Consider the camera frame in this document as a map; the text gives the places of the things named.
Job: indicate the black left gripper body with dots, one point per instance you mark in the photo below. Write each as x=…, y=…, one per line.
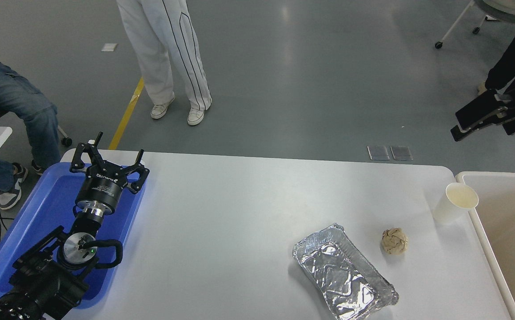
x=101, y=190

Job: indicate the white paper cup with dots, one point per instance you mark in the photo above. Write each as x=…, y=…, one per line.
x=450, y=206

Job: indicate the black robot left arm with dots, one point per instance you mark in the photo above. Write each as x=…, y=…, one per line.
x=39, y=275

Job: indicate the dark office chair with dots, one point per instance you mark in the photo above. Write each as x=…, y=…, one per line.
x=66, y=141

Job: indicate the blue plastic tray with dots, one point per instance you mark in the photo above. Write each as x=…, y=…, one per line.
x=48, y=209

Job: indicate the clear floor plate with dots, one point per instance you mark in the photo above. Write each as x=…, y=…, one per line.
x=378, y=153
x=401, y=153

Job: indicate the seated person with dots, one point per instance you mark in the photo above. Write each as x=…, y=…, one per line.
x=13, y=98

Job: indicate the white wheeled chair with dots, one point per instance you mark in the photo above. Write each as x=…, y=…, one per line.
x=501, y=6

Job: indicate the white paper scrap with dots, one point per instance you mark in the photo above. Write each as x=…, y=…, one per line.
x=109, y=47

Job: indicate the standing person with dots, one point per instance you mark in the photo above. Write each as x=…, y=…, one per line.
x=159, y=49

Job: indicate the crumpled tan paper ball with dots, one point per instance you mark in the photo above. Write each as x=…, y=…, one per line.
x=394, y=241

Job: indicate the silver foil tray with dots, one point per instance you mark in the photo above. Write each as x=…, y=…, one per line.
x=341, y=275

